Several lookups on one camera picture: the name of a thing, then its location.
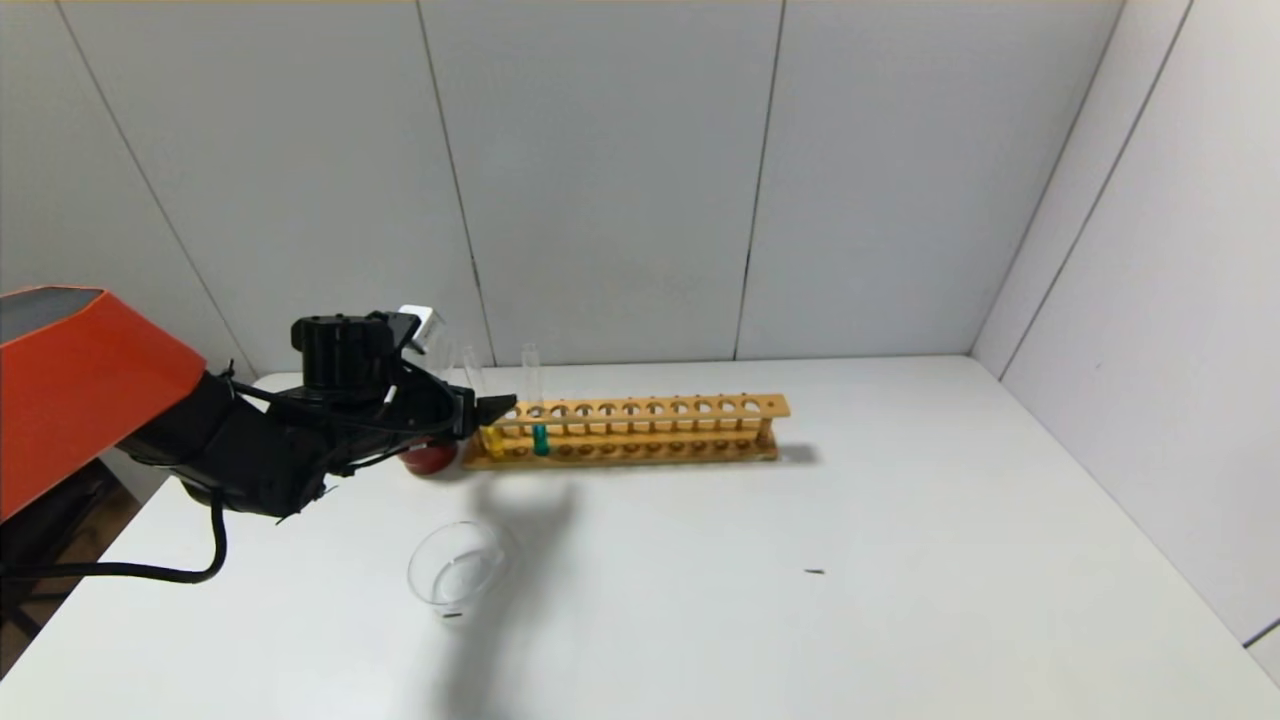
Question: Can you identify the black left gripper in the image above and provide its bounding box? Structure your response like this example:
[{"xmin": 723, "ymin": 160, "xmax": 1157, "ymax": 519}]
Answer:
[{"xmin": 396, "ymin": 359, "xmax": 518, "ymax": 442}]

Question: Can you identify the wooden test tube rack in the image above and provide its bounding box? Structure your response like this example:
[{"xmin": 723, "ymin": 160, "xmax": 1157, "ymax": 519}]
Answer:
[{"xmin": 462, "ymin": 393, "xmax": 791, "ymax": 471}]

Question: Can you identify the red plastic cup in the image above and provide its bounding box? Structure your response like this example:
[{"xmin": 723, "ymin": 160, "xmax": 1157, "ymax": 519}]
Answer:
[{"xmin": 398, "ymin": 440, "xmax": 462, "ymax": 478}]

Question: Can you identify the clear glass dish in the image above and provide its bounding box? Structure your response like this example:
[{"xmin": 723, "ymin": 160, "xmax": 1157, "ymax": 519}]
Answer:
[{"xmin": 405, "ymin": 520, "xmax": 522, "ymax": 632}]

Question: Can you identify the test tube with blue pigment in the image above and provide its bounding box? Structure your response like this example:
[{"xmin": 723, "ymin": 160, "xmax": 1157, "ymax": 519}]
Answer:
[{"xmin": 521, "ymin": 343, "xmax": 552, "ymax": 458}]

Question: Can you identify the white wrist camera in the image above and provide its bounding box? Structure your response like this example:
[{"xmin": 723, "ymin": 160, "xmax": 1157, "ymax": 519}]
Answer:
[{"xmin": 397, "ymin": 304, "xmax": 447, "ymax": 353}]

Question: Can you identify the black desk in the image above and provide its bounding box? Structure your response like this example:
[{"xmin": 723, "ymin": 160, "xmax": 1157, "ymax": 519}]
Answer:
[{"xmin": 0, "ymin": 455, "xmax": 136, "ymax": 661}]

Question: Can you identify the thick black cable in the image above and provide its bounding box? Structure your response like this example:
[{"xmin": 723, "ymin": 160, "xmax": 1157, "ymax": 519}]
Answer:
[{"xmin": 0, "ymin": 488, "xmax": 230, "ymax": 587}]

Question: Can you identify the test tube with yellow pigment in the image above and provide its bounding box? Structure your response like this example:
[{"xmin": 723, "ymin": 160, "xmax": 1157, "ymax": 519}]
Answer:
[{"xmin": 461, "ymin": 345, "xmax": 508, "ymax": 460}]

